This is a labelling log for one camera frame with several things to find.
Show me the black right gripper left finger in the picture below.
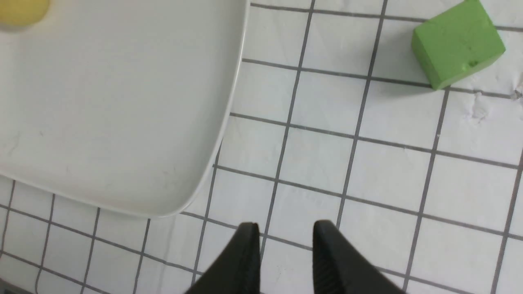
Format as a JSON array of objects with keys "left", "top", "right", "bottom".
[{"left": 186, "top": 222, "right": 261, "bottom": 294}]

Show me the green foam cube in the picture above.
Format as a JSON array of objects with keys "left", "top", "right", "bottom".
[{"left": 411, "top": 0, "right": 506, "bottom": 91}]

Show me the yellow steamed bun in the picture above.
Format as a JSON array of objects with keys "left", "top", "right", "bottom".
[{"left": 0, "top": 0, "right": 50, "bottom": 27}]

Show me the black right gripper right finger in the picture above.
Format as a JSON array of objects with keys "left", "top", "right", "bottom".
[{"left": 313, "top": 220, "right": 404, "bottom": 294}]

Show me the white grid pattern tablecloth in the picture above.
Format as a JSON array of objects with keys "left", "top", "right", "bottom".
[{"left": 1, "top": 0, "right": 522, "bottom": 294}]

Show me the white square ceramic plate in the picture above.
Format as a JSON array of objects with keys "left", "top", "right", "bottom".
[{"left": 0, "top": 0, "right": 250, "bottom": 218}]

